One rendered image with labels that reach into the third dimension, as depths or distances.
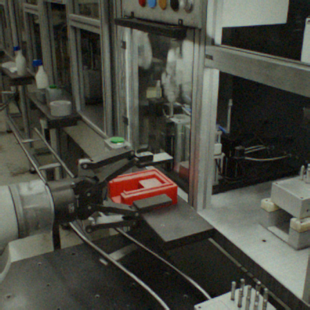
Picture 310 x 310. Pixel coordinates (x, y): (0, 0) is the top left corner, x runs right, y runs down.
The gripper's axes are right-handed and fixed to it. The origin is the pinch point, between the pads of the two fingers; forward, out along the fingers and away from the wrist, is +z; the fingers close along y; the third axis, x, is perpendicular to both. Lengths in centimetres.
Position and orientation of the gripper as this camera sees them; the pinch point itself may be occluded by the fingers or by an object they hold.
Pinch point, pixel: (156, 180)
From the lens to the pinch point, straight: 80.3
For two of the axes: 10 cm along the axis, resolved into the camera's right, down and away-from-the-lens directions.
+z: 8.9, -1.7, 4.1
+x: -4.5, -3.5, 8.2
